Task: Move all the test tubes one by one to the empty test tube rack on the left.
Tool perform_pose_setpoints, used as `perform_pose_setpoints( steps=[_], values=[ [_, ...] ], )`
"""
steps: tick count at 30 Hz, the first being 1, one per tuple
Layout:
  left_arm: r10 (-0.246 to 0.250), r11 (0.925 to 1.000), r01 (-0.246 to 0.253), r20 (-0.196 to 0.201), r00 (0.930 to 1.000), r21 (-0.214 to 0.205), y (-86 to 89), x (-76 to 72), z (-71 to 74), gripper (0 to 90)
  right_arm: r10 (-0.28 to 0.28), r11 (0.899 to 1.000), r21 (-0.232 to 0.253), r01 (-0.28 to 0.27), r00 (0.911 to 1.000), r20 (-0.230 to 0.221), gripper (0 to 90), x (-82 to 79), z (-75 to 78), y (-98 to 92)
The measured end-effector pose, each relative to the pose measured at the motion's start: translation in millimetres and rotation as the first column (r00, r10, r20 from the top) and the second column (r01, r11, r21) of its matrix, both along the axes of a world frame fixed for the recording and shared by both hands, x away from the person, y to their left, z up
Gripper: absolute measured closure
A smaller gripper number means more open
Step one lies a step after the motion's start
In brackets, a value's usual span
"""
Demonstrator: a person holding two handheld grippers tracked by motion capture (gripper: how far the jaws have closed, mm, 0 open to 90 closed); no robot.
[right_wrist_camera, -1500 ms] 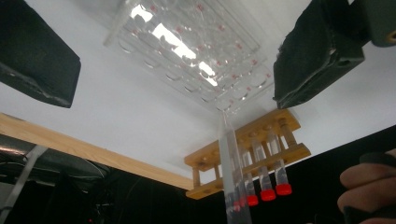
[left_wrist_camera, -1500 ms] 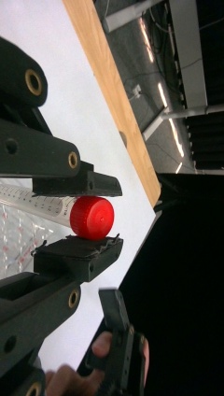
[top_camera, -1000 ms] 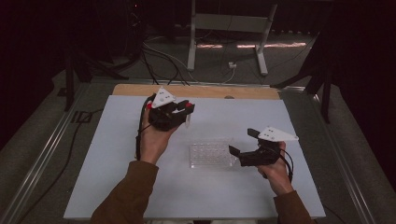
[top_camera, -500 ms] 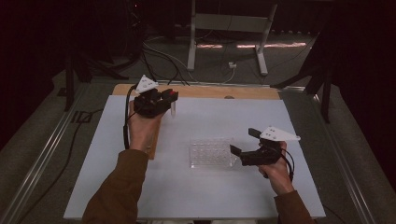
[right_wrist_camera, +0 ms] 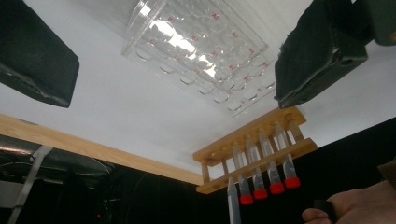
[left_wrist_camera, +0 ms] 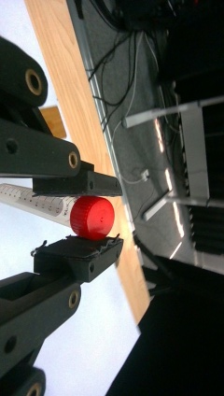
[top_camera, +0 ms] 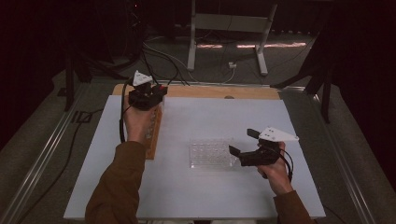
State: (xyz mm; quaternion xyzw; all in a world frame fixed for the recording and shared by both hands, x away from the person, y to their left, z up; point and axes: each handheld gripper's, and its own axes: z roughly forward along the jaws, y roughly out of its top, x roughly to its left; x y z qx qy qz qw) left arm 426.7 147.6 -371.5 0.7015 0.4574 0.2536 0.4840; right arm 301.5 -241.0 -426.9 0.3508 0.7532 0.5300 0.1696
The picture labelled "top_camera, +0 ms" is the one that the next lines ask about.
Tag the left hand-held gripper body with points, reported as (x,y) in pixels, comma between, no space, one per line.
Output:
(143,99)

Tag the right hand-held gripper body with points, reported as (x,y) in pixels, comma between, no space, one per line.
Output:
(261,157)

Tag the wooden tube rack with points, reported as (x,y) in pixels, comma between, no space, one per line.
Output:
(152,149)

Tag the person's left hand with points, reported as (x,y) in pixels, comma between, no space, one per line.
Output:
(137,124)

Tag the person's right hand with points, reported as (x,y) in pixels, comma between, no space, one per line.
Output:
(278,179)

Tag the white power plug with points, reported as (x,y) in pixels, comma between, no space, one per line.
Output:
(232,64)

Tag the black tripod stand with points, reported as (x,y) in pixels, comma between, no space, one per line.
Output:
(69,84)
(325,93)

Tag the grey metal stand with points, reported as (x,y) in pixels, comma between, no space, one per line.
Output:
(233,22)

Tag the metal floor rail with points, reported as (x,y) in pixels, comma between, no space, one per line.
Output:
(345,174)
(40,168)

